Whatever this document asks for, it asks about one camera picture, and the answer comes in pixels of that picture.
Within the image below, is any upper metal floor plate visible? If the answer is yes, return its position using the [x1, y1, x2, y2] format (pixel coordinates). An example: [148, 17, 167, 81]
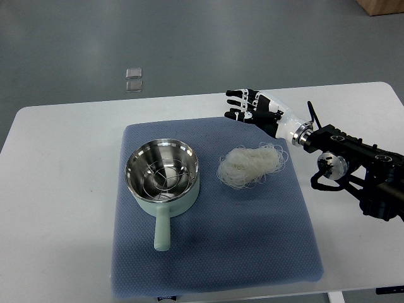
[126, 68, 142, 79]

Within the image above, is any white vermicelli bundle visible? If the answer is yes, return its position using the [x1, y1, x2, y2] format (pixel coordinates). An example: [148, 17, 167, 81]
[217, 142, 289, 190]

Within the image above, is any mint green steel pot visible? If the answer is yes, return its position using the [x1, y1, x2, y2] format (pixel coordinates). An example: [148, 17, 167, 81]
[124, 138, 200, 252]

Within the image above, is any blue textured mat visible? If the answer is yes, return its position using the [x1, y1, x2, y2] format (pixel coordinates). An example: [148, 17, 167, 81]
[111, 117, 323, 299]

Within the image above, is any black table control panel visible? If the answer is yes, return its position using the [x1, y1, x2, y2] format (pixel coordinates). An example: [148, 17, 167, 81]
[376, 285, 404, 295]

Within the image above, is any white table leg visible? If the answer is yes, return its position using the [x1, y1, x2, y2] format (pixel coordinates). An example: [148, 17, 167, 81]
[328, 291, 345, 303]

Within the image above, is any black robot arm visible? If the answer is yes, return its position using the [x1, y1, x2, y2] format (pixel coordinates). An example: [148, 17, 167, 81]
[300, 102, 403, 221]

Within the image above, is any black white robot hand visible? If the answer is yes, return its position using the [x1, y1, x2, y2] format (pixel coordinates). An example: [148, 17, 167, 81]
[224, 89, 313, 146]

